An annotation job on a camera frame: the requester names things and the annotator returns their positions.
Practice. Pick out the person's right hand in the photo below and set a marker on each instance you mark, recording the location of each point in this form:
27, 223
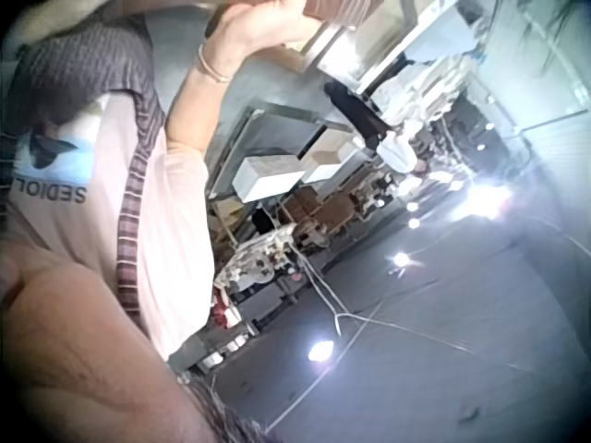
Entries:
251, 32

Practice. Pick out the person's right fingers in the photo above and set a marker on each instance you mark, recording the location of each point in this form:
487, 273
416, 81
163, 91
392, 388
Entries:
302, 11

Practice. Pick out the brown cardboard box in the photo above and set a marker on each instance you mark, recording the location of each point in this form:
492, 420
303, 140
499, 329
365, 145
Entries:
341, 11

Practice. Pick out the shelf with white goods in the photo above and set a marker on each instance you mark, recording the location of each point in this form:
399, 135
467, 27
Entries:
415, 87

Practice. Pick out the small white box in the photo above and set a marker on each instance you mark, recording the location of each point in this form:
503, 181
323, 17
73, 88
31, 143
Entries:
325, 166

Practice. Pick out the large white box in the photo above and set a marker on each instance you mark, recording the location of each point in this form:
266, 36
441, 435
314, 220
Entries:
268, 177

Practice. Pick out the heap of brown cartons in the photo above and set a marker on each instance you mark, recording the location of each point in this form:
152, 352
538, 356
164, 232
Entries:
323, 212

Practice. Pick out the table with floral cloth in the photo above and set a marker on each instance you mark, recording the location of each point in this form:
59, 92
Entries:
258, 258

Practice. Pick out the red packet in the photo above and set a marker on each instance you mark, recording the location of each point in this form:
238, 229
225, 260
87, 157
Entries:
224, 309

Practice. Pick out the metal frame table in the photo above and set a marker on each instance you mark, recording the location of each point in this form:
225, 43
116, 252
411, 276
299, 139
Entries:
277, 124

